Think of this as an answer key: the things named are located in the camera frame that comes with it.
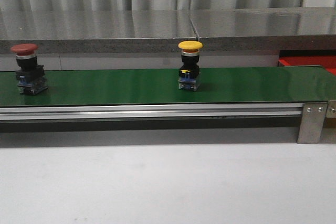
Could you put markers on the green conveyor belt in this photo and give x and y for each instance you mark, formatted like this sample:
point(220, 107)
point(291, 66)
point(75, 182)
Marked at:
point(158, 86)

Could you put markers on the grey stone countertop right slab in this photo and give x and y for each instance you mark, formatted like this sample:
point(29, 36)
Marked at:
point(300, 28)

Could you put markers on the steel conveyor end bracket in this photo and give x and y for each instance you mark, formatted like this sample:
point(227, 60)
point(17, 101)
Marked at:
point(331, 109)

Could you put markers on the steel conveyor leg bracket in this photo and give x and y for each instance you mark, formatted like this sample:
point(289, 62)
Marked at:
point(313, 115)

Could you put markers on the yellow mushroom push button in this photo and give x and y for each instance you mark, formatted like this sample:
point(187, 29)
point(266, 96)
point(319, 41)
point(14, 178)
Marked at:
point(189, 72)

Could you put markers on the red mushroom push button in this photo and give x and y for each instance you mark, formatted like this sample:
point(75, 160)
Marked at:
point(30, 78)

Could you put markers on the aluminium conveyor frame rail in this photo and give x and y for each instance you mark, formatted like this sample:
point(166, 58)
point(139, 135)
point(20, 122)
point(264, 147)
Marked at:
point(149, 111)

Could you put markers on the red plastic tray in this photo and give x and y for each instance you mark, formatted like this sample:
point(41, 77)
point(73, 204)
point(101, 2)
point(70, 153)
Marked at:
point(328, 62)

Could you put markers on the grey stone countertop left slab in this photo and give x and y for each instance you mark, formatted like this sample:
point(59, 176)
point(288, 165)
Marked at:
point(96, 31)

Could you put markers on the grey stone countertop slab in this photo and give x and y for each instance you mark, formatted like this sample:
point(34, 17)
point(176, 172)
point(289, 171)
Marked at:
point(300, 28)
point(96, 31)

